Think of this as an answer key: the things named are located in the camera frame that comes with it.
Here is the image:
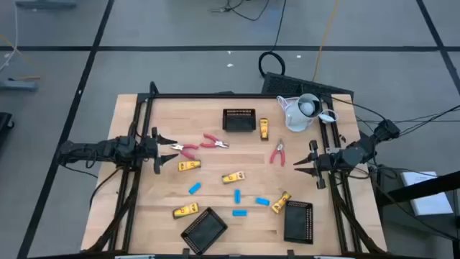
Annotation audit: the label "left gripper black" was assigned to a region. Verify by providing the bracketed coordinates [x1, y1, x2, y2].
[142, 126, 180, 176]

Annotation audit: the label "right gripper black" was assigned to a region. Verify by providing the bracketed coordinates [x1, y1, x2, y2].
[293, 139, 346, 191]

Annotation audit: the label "red handled pliers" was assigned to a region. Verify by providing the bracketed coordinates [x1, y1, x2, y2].
[170, 142, 200, 161]
[269, 138, 287, 168]
[199, 132, 230, 150]

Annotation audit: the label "yellow crayon box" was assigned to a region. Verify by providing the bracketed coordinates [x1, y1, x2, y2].
[259, 117, 270, 142]
[172, 202, 201, 220]
[271, 190, 293, 215]
[178, 159, 202, 173]
[221, 171, 247, 185]

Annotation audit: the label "black plastic mesh basket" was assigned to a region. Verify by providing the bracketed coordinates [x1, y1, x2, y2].
[283, 199, 315, 246]
[180, 206, 229, 257]
[221, 108, 257, 133]

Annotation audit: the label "black perforated computer case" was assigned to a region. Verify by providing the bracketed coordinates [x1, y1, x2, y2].
[260, 71, 355, 106]

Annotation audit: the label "black beam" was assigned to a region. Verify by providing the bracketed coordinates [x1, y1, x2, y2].
[376, 169, 460, 209]

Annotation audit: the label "white booklet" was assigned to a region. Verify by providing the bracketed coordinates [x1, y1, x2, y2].
[400, 170, 455, 217]

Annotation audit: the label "grey table foot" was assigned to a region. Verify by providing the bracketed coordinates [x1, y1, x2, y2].
[14, 0, 78, 10]
[0, 78, 39, 93]

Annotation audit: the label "black object at floor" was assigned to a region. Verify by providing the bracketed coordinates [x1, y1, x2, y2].
[0, 112, 15, 145]

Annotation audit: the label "white lamp cable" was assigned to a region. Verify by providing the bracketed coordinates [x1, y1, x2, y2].
[275, 94, 299, 116]

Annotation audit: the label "black aluminium table frame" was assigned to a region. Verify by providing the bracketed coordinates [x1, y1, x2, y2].
[84, 81, 388, 255]

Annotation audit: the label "black coiled floor cable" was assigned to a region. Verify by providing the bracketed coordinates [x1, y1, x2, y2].
[257, 0, 288, 78]

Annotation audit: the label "yellow cable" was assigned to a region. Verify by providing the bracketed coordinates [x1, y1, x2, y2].
[311, 0, 341, 83]

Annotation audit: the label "white floor cable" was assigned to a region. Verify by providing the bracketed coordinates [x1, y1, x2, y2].
[0, 0, 19, 73]

